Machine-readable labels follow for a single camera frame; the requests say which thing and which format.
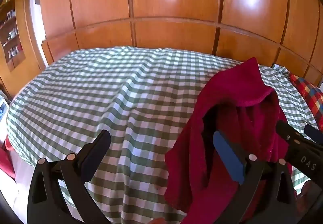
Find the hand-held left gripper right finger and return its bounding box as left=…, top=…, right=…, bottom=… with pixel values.
left=213, top=130, right=297, bottom=224

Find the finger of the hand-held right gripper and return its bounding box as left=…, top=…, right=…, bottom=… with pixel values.
left=275, top=120, right=323, bottom=157
left=304, top=125, right=323, bottom=144

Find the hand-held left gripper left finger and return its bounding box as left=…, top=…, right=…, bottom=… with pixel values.
left=27, top=129, right=111, bottom=224

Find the dark red embroidered sweater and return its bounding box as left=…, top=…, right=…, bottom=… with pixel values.
left=164, top=57, right=294, bottom=224

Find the multicolour checked pillow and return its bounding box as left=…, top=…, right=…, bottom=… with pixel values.
left=289, top=73, right=323, bottom=131

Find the green white checked bedspread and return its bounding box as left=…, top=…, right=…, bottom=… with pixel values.
left=5, top=46, right=320, bottom=224

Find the red cloth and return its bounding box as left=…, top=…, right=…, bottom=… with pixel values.
left=0, top=137, right=16, bottom=179

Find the white and blue box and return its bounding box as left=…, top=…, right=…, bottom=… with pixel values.
left=0, top=95, right=11, bottom=125

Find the wooden wall shelf with bottles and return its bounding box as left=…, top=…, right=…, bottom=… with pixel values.
left=0, top=0, right=27, bottom=72

